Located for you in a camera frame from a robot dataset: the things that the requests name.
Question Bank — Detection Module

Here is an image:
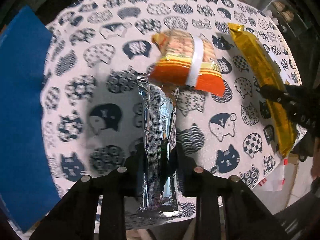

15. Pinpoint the cat pattern tablecloth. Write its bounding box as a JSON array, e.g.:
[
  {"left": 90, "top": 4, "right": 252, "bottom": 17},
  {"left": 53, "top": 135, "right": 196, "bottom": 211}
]
[{"left": 39, "top": 0, "right": 308, "bottom": 230}]

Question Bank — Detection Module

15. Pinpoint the shoe rack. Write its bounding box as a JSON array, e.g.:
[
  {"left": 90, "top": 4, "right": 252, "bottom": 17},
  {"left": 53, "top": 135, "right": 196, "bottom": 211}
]
[{"left": 263, "top": 0, "right": 304, "bottom": 30}]

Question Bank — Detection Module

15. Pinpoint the silver foil snack pack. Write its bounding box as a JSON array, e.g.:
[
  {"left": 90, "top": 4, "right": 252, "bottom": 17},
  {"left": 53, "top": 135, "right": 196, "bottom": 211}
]
[{"left": 137, "top": 74, "right": 182, "bottom": 218}]

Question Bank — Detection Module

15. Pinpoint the white red sign paper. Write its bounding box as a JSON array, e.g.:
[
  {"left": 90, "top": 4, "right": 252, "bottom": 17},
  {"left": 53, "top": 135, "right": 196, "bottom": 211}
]
[{"left": 258, "top": 159, "right": 287, "bottom": 192}]

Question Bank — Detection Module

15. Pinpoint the blue cardboard box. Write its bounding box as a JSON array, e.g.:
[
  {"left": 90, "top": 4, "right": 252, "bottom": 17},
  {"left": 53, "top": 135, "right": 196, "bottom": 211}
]
[{"left": 1, "top": 7, "right": 60, "bottom": 231}]

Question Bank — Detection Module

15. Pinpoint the orange cracker pack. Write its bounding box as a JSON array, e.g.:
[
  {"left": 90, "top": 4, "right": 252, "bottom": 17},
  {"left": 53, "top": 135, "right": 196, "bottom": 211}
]
[{"left": 149, "top": 29, "right": 225, "bottom": 96}]

